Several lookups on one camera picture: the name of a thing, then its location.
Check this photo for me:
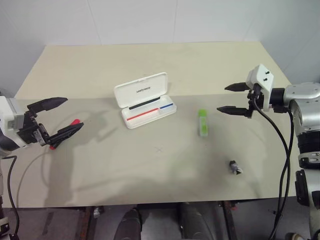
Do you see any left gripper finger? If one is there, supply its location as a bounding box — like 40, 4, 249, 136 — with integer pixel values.
48, 122, 85, 148
26, 96, 69, 113

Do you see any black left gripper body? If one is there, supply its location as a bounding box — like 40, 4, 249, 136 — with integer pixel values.
16, 111, 53, 148

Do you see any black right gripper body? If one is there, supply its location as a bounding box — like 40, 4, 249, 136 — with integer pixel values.
245, 83, 266, 120

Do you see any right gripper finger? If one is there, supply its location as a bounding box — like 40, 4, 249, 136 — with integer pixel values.
224, 82, 250, 92
216, 105, 251, 118

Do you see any red marker pen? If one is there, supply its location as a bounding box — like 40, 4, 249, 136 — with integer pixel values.
49, 119, 82, 151

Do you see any white pen case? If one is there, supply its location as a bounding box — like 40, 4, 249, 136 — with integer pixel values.
113, 71, 178, 130

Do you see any black patterned binder clip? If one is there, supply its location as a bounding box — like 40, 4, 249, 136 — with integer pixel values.
228, 159, 244, 176

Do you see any dark rounded shape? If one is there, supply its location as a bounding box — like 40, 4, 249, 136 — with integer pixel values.
119, 207, 145, 240
178, 201, 212, 240

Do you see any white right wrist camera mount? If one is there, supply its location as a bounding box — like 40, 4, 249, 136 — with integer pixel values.
245, 63, 276, 111

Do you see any light grey thin cable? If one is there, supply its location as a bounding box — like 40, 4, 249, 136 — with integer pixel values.
16, 151, 50, 209

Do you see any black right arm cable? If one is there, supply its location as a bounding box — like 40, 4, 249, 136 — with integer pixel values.
251, 84, 295, 240

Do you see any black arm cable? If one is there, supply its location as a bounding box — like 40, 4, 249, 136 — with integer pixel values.
251, 84, 295, 240
0, 154, 21, 237

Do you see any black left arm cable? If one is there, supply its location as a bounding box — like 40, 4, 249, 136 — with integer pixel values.
0, 154, 21, 237

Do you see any rusty table frame bar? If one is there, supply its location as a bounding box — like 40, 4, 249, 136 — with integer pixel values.
78, 206, 92, 240
221, 201, 237, 240

